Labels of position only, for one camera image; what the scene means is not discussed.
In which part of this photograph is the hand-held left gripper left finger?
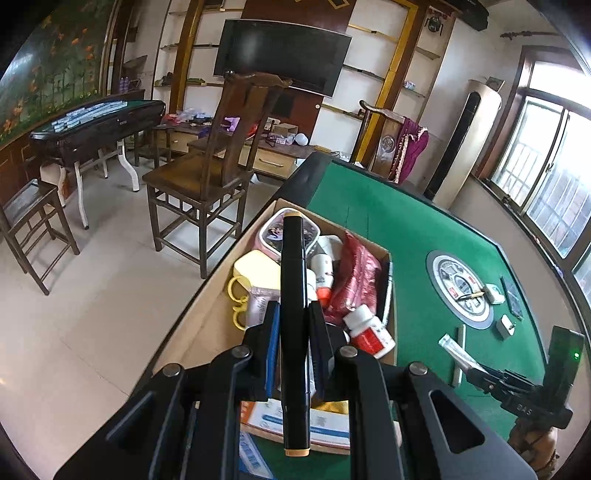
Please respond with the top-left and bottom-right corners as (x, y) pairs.
(53, 301), (282, 480)

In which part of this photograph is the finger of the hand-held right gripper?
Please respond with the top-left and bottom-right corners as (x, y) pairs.
(465, 369), (509, 404)
(480, 364), (532, 389)

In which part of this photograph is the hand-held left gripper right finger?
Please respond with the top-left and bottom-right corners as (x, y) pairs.
(308, 301), (539, 480)

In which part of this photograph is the grey tube black cap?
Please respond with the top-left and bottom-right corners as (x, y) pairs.
(438, 335), (483, 374)

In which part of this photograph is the white square box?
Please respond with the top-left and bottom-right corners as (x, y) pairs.
(495, 315), (517, 341)

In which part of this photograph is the orange-capped black marker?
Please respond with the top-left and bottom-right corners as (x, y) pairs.
(280, 209), (311, 457)

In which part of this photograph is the white bottle red label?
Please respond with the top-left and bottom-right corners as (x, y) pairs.
(342, 305), (397, 360)

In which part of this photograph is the cardboard box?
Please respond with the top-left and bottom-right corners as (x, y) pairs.
(152, 198), (399, 457)

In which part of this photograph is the white blue ointment box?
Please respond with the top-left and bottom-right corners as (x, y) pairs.
(240, 399), (352, 455)

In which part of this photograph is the white bottle orange cap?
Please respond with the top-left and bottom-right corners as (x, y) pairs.
(310, 253), (335, 309)

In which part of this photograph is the red zip pouch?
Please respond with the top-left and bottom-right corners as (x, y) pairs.
(323, 231), (384, 324)

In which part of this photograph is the pale yellow case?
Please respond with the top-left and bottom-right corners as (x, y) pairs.
(228, 249), (283, 330)

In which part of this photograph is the pink printed lidded case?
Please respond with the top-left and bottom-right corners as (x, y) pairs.
(257, 208), (320, 259)

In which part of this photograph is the person's right hand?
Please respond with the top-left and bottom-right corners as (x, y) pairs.
(508, 418), (560, 474)

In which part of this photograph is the black phone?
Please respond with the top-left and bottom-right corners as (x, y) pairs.
(501, 276), (525, 320)

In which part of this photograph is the round table control panel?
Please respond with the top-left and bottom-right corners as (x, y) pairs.
(425, 249), (494, 329)

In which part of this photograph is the low wooden television cabinet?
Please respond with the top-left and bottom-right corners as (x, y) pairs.
(161, 122), (319, 181)

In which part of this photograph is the dark wooden chair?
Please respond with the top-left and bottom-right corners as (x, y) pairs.
(142, 71), (294, 280)

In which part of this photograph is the window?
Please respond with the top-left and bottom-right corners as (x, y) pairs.
(475, 46), (591, 296)

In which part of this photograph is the wooden chair carved back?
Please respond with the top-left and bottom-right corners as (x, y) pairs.
(349, 99), (430, 185)

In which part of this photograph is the purple fringed cloth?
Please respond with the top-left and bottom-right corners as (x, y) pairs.
(390, 117), (430, 184)

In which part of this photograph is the standing air conditioner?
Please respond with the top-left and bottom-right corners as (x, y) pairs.
(424, 78), (503, 210)

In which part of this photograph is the black mahjong table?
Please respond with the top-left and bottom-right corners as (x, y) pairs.
(28, 99), (167, 229)

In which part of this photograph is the wooden stool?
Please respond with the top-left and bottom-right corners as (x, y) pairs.
(0, 178), (81, 296)

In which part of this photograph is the black television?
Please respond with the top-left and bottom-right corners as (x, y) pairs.
(213, 18), (352, 97)

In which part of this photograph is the row of mahjong tiles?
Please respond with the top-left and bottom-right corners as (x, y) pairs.
(51, 102), (125, 132)

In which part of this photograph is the black wall panel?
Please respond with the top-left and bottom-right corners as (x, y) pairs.
(272, 88), (296, 116)

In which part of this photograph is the flower wall mural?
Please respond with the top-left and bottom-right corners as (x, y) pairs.
(0, 0), (116, 148)

